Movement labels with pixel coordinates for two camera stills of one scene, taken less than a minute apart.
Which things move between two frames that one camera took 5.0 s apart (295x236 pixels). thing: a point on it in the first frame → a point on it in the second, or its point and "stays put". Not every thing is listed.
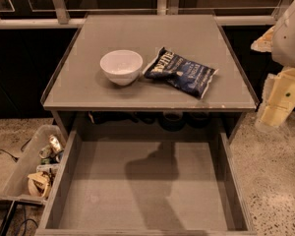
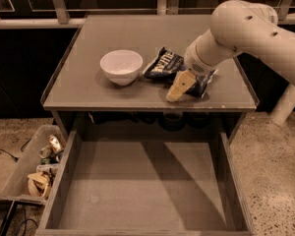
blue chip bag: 181,72 stays put
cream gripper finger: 283,91 → 183,81
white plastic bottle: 53,167 stays put
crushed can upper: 55,143 stays put
